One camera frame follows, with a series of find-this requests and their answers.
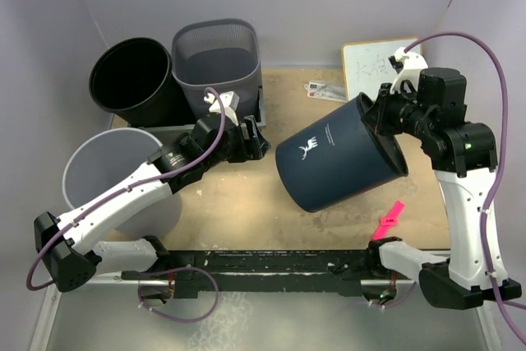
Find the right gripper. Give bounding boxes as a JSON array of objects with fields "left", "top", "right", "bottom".
[{"left": 365, "top": 81, "right": 436, "bottom": 139}]

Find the dark blue round bin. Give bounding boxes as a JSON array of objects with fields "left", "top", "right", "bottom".
[{"left": 275, "top": 94, "right": 401, "bottom": 213}]

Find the grey mesh square bin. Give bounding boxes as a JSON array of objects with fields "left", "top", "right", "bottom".
[{"left": 172, "top": 18, "right": 262, "bottom": 118}]

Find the black ribbed round bin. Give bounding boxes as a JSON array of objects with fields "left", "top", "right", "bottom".
[{"left": 89, "top": 37, "right": 196, "bottom": 127}]

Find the light grey round bin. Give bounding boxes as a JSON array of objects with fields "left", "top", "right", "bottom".
[{"left": 62, "top": 127, "right": 182, "bottom": 239}]

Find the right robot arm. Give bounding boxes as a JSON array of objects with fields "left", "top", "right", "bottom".
[{"left": 358, "top": 67, "right": 522, "bottom": 310}]

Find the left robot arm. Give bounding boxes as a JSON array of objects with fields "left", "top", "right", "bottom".
[{"left": 34, "top": 113, "right": 270, "bottom": 293}]

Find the white plastic ruler pack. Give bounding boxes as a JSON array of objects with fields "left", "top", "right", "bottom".
[{"left": 304, "top": 81, "right": 347, "bottom": 103}]

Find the pink plastic clip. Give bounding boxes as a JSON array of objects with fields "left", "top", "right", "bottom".
[{"left": 371, "top": 201, "right": 405, "bottom": 241}]

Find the grey plastic tray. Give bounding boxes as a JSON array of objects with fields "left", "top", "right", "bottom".
[{"left": 140, "top": 85, "right": 266, "bottom": 145}]

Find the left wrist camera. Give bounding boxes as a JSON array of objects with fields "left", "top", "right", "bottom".
[{"left": 204, "top": 91, "right": 239, "bottom": 126}]

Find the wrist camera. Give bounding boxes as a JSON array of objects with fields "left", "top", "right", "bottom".
[
  {"left": 204, "top": 91, "right": 239, "bottom": 126},
  {"left": 389, "top": 47, "right": 428, "bottom": 95}
]

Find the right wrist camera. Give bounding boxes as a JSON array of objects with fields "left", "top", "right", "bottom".
[{"left": 389, "top": 47, "right": 428, "bottom": 95}]

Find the small whiteboard yellow frame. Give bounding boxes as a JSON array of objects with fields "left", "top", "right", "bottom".
[{"left": 341, "top": 37, "right": 418, "bottom": 101}]

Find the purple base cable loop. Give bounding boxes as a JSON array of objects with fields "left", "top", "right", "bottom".
[{"left": 137, "top": 266, "right": 220, "bottom": 323}]

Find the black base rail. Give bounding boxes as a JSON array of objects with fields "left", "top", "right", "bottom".
[{"left": 122, "top": 250, "right": 391, "bottom": 299}]

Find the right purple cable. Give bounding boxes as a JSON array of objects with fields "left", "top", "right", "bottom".
[{"left": 402, "top": 30, "right": 526, "bottom": 311}]

